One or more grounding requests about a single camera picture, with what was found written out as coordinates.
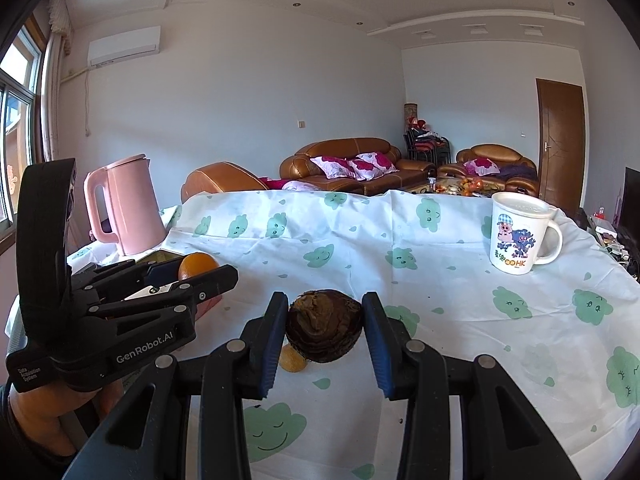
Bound dark brown domed pastry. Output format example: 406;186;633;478
285;288;364;364

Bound person's left hand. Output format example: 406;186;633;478
10;379;123;453

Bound cluttered coffee table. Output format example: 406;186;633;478
400;176;493;197

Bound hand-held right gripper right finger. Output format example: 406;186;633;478
361;292;583;480

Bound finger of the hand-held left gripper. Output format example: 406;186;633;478
85;265;240;322
70;256;185;301

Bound pink tin box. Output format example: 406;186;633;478
134;248;224;322

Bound long brown leather sofa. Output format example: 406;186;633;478
279;137;437;197

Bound white green cloud tablecloth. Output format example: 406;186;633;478
65;189;640;480

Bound pink electric kettle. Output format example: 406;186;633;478
82;154;167;257

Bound person's left forearm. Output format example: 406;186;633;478
0;385;76;480

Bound white wall air conditioner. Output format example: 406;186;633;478
87;26;162;68

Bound window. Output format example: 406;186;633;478
0;27;46;231

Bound small tan round fruit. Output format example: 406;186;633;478
279;344;307;373

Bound white magenta floral pillow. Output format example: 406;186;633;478
310;155;358;180
347;152;401;182
464;157;501;177

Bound stacked black chairs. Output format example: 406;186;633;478
405;127;452;165

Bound cluttered television stand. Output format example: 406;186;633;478
575;207;640;281

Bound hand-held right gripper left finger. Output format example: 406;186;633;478
62;291;290;480

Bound black flat television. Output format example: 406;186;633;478
620;166;640;241

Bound brown wooden door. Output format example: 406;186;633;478
535;78;586;211

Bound white cartoon mug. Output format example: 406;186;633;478
487;191;564;276

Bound oval orange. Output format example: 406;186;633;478
178;253;220;281

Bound brown leather armchair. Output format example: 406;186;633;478
440;144;541;198
181;161;271;204

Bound pale pink curtain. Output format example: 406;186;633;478
40;0;73;166

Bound purple blanket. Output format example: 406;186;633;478
497;162;538;181

